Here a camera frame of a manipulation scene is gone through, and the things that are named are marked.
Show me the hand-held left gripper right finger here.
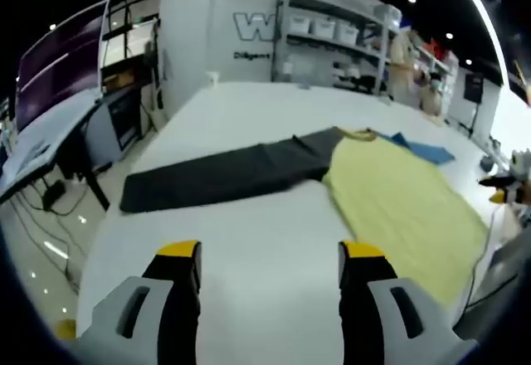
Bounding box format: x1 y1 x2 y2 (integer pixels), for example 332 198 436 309
338 239 478 365

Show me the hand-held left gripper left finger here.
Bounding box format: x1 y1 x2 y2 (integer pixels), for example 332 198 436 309
61 239 203 365

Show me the yellow garment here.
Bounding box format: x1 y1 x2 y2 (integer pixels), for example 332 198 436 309
321 128 490 312

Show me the black sign on stand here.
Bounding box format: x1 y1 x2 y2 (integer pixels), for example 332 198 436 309
463 72 486 134

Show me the white shelf unit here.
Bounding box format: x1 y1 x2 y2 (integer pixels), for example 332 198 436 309
414 43 460 105

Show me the dark grey cloth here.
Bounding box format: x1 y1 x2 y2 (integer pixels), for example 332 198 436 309
119 126 346 215

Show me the ceiling light strip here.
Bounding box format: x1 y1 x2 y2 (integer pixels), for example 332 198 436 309
451 0 508 89

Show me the black power strip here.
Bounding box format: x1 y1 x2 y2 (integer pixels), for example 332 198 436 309
41 179 67 212

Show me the black monitor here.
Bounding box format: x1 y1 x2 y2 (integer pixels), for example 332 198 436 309
106 89 144 151

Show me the white desk with black legs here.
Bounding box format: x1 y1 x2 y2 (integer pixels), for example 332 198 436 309
0 89 112 213

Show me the cardboard box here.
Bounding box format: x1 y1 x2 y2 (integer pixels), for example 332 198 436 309
101 70 136 93

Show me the large dark display screen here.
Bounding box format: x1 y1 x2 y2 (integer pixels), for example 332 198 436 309
14 0 111 134

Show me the grey metal shelf rack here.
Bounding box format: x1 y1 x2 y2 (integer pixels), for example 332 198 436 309
271 0 402 97

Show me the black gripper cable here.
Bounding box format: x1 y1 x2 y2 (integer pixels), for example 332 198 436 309
464 272 524 313

